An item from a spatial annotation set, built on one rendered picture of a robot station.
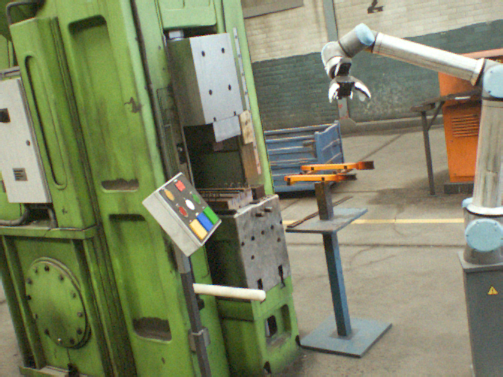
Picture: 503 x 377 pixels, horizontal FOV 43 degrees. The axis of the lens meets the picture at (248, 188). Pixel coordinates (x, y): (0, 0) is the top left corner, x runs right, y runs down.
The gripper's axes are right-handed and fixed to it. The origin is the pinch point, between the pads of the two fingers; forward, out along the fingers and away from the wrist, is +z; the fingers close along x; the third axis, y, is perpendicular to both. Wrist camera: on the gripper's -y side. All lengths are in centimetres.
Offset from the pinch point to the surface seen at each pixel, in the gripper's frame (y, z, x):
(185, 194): 47, -2, 64
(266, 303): 126, -2, 27
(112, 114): 44, -57, 97
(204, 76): 27, -60, 52
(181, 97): 37, -58, 64
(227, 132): 54, -51, 42
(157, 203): 37, 13, 75
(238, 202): 83, -32, 39
